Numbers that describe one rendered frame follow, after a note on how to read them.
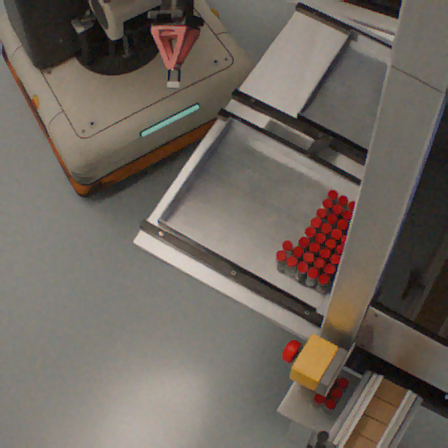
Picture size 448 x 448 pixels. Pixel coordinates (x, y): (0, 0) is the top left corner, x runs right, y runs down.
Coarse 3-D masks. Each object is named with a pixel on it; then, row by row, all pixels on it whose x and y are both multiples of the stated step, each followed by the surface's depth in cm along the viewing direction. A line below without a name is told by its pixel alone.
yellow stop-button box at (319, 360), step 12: (312, 336) 155; (312, 348) 154; (324, 348) 154; (336, 348) 154; (300, 360) 153; (312, 360) 153; (324, 360) 153; (336, 360) 153; (300, 372) 153; (312, 372) 153; (324, 372) 153; (336, 372) 153; (312, 384) 155; (324, 384) 152
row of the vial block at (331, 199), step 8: (328, 192) 178; (336, 192) 178; (328, 200) 177; (336, 200) 178; (320, 208) 176; (328, 208) 176; (320, 216) 176; (312, 224) 175; (320, 224) 175; (312, 232) 174; (304, 240) 174; (312, 240) 176; (296, 248) 173; (304, 248) 174; (296, 256) 173; (288, 264) 172; (296, 264) 172; (288, 272) 174
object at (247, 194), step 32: (224, 128) 186; (224, 160) 186; (256, 160) 186; (288, 160) 186; (192, 192) 183; (224, 192) 183; (256, 192) 183; (288, 192) 183; (320, 192) 183; (352, 192) 183; (160, 224) 178; (192, 224) 180; (224, 224) 180; (256, 224) 180; (288, 224) 180; (224, 256) 174; (256, 256) 177; (288, 288) 175
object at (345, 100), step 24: (360, 48) 197; (384, 48) 194; (336, 72) 195; (360, 72) 195; (384, 72) 195; (312, 96) 191; (336, 96) 192; (360, 96) 192; (312, 120) 186; (336, 120) 190; (360, 120) 190; (360, 144) 183
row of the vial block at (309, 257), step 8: (344, 200) 177; (336, 208) 176; (344, 208) 178; (328, 216) 176; (336, 216) 176; (328, 224) 175; (336, 224) 176; (320, 232) 176; (328, 232) 174; (320, 240) 174; (312, 248) 173; (320, 248) 175; (304, 256) 172; (312, 256) 172; (304, 264) 172; (312, 264) 173; (296, 272) 173; (304, 272) 171
